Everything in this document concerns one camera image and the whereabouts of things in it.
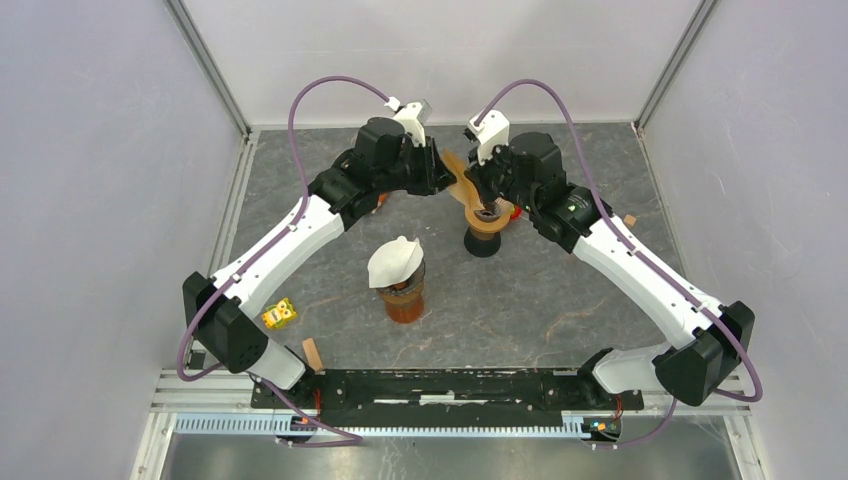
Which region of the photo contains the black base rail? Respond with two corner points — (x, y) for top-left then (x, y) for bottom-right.
(285, 367), (644, 428)

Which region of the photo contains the dark red black dripper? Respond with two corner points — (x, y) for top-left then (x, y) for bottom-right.
(463, 227), (501, 258)

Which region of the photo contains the white slotted cable duct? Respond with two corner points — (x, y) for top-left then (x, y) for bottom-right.
(173, 413), (621, 441)

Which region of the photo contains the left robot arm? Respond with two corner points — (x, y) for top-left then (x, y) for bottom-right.
(182, 115), (456, 408)

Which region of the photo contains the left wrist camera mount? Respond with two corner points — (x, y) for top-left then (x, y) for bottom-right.
(384, 97), (432, 147)

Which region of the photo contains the white paper coffee filter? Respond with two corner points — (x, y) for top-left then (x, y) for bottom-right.
(367, 236), (424, 289)

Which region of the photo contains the coffee filter box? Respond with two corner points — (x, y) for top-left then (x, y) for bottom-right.
(375, 193), (390, 211)

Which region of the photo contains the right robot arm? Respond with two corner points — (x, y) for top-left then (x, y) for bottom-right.
(465, 132), (762, 408)

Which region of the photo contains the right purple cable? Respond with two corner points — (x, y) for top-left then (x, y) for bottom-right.
(471, 78), (764, 452)

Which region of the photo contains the yellow toy figure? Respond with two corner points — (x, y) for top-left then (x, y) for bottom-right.
(261, 298), (298, 330)

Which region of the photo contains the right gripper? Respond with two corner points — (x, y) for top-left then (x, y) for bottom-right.
(465, 138), (538, 214)

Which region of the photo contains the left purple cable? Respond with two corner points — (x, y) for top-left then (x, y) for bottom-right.
(176, 75), (402, 449)

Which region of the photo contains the dark glass dripper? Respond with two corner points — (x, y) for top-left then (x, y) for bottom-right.
(376, 263), (426, 296)

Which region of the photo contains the wooden ring holder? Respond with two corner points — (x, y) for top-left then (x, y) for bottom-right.
(464, 199), (514, 234)

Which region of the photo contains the single brown paper filter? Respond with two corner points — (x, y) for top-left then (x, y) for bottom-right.
(441, 149), (514, 219)

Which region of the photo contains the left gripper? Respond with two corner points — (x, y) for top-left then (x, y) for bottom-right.
(376, 136), (457, 197)

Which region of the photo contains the amber glass carafe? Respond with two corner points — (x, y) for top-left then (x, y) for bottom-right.
(378, 292), (424, 324)

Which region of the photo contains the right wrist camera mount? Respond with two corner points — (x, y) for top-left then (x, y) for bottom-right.
(467, 110), (510, 165)

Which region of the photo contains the wooden rectangular block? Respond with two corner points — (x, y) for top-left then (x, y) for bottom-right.
(302, 338), (325, 373)

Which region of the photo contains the red curved plastic piece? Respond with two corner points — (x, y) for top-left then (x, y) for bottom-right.
(509, 205), (523, 222)

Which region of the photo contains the purple cable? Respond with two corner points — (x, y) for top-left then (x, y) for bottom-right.
(176, 75), (402, 449)
(471, 78), (764, 452)

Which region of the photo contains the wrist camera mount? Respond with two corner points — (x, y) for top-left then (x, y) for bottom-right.
(384, 97), (432, 147)
(467, 110), (510, 165)

